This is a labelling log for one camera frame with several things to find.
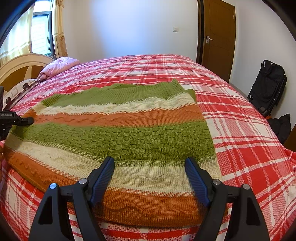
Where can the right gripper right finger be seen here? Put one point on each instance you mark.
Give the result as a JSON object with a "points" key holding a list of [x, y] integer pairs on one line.
{"points": [[246, 219]]}

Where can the yellow curtain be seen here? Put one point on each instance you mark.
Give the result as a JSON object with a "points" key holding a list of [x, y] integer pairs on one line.
{"points": [[18, 41], [57, 29]]}

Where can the red plaid bed cover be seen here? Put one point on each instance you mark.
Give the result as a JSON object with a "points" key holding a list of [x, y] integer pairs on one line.
{"points": [[247, 149]]}

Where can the cream wooden headboard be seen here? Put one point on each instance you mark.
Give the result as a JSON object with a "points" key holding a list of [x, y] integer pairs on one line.
{"points": [[23, 67]]}

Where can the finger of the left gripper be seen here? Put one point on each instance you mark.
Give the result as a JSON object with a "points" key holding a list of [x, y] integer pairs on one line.
{"points": [[25, 121]]}

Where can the grey patterned pillow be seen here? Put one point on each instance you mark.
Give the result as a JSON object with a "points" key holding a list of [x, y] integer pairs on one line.
{"points": [[13, 96]]}

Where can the pink pillow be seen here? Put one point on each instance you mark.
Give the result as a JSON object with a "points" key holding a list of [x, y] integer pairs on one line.
{"points": [[56, 67]]}

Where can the right yellow curtain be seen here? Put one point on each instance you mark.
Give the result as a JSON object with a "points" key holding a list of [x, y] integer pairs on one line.
{"points": [[57, 29]]}

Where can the window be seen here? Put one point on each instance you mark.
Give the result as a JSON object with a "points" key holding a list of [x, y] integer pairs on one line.
{"points": [[41, 33]]}

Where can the left yellow curtain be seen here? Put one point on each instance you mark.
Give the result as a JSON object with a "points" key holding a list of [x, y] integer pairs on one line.
{"points": [[18, 41]]}

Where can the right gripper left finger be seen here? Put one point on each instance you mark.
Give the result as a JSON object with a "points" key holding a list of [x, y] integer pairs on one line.
{"points": [[52, 221]]}

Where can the white wall switch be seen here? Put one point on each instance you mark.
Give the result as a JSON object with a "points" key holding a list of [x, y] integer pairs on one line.
{"points": [[175, 29]]}

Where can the green striped knit sweater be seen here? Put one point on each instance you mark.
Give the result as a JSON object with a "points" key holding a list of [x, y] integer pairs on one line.
{"points": [[149, 131]]}

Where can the brown wooden door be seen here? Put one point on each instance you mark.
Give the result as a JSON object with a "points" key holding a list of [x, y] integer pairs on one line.
{"points": [[216, 37]]}

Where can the black bag on floor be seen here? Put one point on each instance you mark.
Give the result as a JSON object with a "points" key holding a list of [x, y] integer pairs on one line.
{"points": [[281, 127]]}

